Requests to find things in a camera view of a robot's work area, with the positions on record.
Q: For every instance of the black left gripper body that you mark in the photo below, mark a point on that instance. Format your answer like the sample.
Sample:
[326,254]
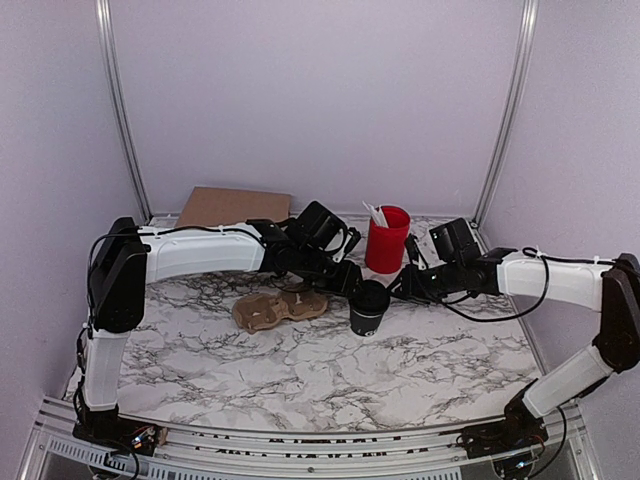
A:
[321,278]

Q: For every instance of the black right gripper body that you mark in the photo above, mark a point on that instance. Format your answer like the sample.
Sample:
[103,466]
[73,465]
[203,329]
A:
[446,284]

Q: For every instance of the black plastic cup lid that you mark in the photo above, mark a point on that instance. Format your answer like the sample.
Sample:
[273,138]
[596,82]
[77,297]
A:
[370,298]

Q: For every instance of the single black paper cup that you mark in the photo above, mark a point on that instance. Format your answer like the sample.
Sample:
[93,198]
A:
[365,321]

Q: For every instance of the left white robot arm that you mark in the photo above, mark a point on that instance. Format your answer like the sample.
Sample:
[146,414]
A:
[121,265]

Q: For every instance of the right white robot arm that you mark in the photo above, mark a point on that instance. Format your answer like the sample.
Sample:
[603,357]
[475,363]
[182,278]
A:
[607,289]

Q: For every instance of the white wrapped stirrer packets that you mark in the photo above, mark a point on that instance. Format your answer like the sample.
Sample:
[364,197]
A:
[377,215]

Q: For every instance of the red cylindrical holder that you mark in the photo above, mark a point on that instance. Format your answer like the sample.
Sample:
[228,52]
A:
[385,245]

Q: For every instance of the brown cardboard cup carrier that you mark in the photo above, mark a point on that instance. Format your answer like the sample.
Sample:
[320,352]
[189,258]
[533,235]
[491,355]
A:
[262,311]

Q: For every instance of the brown paper bag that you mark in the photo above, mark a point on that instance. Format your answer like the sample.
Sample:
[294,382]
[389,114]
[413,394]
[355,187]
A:
[212,207]

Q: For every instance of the aluminium front rail base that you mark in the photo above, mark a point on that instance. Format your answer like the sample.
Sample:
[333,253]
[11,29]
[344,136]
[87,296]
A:
[197,452]

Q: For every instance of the aluminium frame post right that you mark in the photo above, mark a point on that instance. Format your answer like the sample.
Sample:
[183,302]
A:
[515,92]

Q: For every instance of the aluminium frame post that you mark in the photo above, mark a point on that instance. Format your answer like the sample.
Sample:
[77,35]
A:
[113,77]
[515,92]

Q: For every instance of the aluminium frame post left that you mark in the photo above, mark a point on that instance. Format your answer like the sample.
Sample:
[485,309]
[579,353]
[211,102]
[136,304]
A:
[113,77]

